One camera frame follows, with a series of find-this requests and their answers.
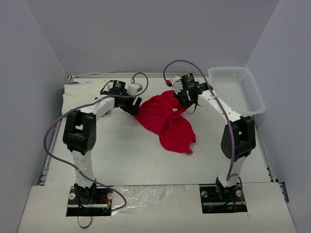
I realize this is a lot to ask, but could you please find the red t-shirt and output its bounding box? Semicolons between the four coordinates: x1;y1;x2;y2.
135;90;196;155

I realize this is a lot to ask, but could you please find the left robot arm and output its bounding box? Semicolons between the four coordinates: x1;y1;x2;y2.
63;80;143;203

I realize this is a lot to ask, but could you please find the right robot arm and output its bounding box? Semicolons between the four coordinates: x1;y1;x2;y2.
167;73;256;200

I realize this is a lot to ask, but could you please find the white plastic basket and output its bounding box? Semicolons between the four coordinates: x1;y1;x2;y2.
208;67;265;116

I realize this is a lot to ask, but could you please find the folded white t-shirt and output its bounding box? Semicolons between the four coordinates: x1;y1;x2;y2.
61;79;108;114

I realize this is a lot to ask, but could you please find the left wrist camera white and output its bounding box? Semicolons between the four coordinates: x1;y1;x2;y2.
127;83;142;96

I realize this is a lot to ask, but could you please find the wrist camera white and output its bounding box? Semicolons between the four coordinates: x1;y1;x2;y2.
127;83;142;96
170;76;183;94

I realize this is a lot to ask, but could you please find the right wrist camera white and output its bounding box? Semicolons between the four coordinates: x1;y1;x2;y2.
170;76;183;94

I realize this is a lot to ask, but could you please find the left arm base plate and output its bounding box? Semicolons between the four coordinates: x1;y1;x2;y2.
66;186;114;216

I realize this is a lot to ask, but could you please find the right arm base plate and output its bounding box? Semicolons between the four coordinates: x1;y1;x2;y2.
199;184;247;214

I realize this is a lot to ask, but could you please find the thin black cable loop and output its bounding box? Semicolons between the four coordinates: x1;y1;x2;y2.
76;215;93;229

